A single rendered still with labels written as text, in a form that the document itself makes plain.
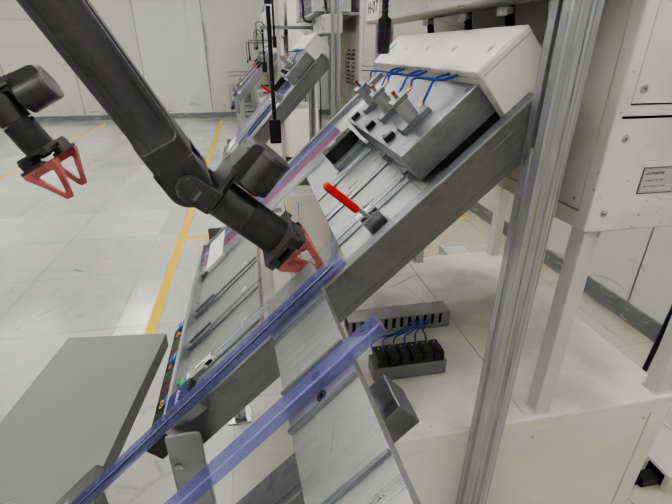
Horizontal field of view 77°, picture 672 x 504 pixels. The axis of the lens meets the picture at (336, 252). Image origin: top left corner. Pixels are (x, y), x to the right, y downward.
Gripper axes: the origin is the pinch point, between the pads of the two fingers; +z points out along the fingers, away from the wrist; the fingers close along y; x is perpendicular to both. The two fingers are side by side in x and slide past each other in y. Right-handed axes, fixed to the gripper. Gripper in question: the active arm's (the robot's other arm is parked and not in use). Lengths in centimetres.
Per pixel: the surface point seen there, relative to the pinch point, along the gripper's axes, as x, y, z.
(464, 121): -30.1, -6.1, -1.8
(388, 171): -18.8, 7.3, 1.0
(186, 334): 31.6, 14.1, -5.1
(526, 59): -39.9, -8.2, -2.3
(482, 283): -14, 38, 62
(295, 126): 6, 458, 78
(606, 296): -51, 97, 187
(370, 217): -12.2, -6.9, -2.9
